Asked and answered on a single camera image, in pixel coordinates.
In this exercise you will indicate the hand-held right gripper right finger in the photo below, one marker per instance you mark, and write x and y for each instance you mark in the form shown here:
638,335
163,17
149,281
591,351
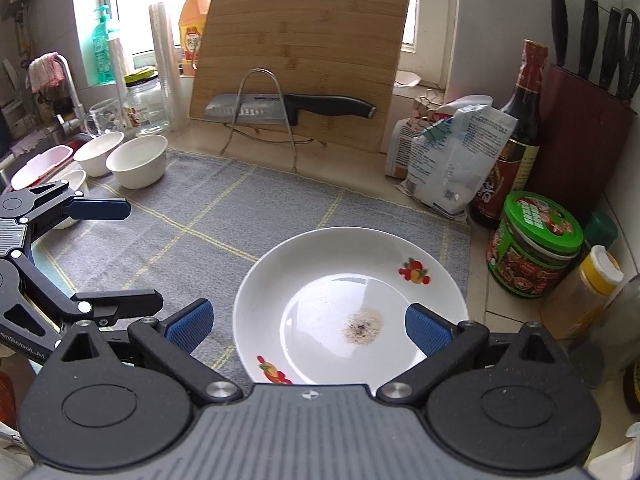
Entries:
427,332

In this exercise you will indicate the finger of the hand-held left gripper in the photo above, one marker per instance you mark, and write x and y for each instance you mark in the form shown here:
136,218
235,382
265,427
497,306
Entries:
100,209
120,302

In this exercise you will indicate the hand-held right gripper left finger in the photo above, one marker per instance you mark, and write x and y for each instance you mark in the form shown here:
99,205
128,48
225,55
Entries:
190,327

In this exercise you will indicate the white bowl with pink flowers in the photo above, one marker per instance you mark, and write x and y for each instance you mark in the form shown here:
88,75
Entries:
97,157
77,180
137,165

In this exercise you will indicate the stainless steel sink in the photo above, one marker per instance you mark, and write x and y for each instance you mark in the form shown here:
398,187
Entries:
7,170

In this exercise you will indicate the red white basin in sink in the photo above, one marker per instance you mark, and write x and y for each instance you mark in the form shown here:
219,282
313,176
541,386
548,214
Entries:
40,165

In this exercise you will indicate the grey and teal checked towel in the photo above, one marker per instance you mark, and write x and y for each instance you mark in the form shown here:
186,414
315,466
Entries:
200,240

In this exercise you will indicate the clear glass mug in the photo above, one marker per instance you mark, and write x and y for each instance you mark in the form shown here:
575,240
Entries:
107,117

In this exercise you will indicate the glass jar with green lid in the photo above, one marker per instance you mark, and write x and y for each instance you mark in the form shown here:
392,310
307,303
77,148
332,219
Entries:
145,110

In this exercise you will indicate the metal faucet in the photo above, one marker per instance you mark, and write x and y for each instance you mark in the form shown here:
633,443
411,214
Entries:
75,100

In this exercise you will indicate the sauce jar with green lid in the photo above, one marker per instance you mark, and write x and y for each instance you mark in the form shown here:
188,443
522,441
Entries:
530,255

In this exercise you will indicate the pink cloth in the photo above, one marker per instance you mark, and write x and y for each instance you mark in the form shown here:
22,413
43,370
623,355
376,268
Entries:
45,72

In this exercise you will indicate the green dish soap bottle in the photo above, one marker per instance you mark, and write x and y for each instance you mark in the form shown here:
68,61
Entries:
102,60

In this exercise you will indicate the tall stack of plastic cups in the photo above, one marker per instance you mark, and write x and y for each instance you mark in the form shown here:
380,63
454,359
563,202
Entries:
167,70

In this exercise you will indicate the spice jar with yellow lid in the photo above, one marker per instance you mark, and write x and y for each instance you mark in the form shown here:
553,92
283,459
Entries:
580,295

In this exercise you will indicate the white bag with blue print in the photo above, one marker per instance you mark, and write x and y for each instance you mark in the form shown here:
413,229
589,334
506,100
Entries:
450,170

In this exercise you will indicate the dark soy sauce bottle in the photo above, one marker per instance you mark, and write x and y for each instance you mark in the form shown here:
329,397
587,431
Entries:
510,170

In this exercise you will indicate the white bag with orange print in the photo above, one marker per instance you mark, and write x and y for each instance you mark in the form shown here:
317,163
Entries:
402,150

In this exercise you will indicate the orange cooking wine jug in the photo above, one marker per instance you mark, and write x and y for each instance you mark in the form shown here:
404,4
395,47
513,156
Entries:
192,35

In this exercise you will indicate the bottle with green cap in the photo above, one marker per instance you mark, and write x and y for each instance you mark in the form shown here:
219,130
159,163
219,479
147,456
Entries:
600,230

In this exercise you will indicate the metal binder clip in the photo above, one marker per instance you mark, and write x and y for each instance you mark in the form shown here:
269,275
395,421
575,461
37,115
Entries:
425,107

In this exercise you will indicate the dark red knife block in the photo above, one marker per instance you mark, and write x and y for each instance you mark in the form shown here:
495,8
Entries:
580,145

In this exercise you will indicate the bamboo cutting board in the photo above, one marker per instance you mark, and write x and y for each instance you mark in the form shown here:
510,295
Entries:
300,45

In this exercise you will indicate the black kitchen scissors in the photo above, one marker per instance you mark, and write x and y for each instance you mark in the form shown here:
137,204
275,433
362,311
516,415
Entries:
631,60

